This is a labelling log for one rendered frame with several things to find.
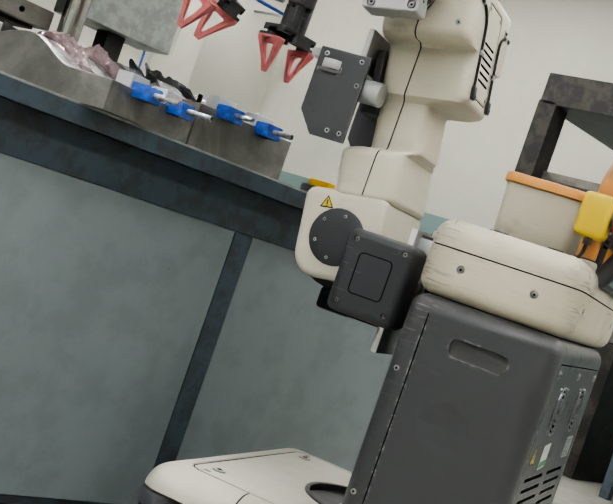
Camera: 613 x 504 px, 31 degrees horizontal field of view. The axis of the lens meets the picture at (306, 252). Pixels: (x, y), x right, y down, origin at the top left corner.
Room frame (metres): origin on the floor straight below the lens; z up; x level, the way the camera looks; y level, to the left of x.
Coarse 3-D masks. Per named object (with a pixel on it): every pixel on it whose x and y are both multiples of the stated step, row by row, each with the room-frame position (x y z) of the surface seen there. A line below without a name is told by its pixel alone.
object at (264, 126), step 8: (248, 112) 2.32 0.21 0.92; (256, 120) 2.30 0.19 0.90; (264, 120) 2.32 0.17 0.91; (272, 120) 2.33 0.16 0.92; (256, 128) 2.30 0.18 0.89; (264, 128) 2.28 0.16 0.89; (272, 128) 2.28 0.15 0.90; (280, 128) 2.30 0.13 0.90; (264, 136) 2.29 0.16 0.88; (272, 136) 2.29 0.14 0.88; (280, 136) 2.27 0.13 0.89; (288, 136) 2.25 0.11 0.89
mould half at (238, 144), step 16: (208, 112) 2.21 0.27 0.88; (192, 128) 2.19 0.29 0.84; (208, 128) 2.21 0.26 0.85; (224, 128) 2.24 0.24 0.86; (240, 128) 2.27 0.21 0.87; (192, 144) 2.20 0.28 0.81; (208, 144) 2.22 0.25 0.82; (224, 144) 2.25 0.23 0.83; (240, 144) 2.28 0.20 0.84; (256, 144) 2.31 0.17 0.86; (272, 144) 2.34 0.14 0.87; (288, 144) 2.37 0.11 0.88; (240, 160) 2.29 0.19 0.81; (256, 160) 2.32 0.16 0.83; (272, 160) 2.35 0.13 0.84; (272, 176) 2.36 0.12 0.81
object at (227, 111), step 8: (208, 96) 2.25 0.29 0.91; (216, 96) 2.23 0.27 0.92; (208, 104) 2.24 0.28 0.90; (216, 104) 2.22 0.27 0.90; (224, 104) 2.24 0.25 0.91; (232, 104) 2.25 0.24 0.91; (224, 112) 2.21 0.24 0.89; (232, 112) 2.21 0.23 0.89; (240, 112) 2.22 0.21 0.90; (224, 120) 2.23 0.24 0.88; (232, 120) 2.21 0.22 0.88; (240, 120) 2.22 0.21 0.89; (248, 120) 2.18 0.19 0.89
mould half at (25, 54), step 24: (0, 24) 2.17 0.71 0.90; (0, 48) 2.04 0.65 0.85; (24, 48) 2.02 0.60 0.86; (48, 48) 1.99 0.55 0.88; (24, 72) 2.01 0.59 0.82; (48, 72) 1.98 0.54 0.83; (72, 72) 1.96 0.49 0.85; (96, 72) 2.09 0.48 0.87; (72, 96) 1.95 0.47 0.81; (96, 96) 1.92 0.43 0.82; (120, 96) 1.94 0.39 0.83; (144, 120) 2.02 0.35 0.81; (168, 120) 2.08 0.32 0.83; (192, 120) 2.14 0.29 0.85
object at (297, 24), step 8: (288, 8) 2.30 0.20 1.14; (296, 8) 2.30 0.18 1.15; (304, 8) 2.30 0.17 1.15; (288, 16) 2.30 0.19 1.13; (296, 16) 2.30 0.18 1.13; (304, 16) 2.30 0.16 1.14; (272, 24) 2.29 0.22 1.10; (280, 24) 2.27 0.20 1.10; (288, 24) 2.30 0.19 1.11; (296, 24) 2.30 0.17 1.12; (304, 24) 2.31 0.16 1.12; (288, 32) 2.28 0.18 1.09; (296, 32) 2.29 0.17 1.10; (304, 32) 2.31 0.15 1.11; (312, 40) 2.33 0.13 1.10; (312, 48) 2.34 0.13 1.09
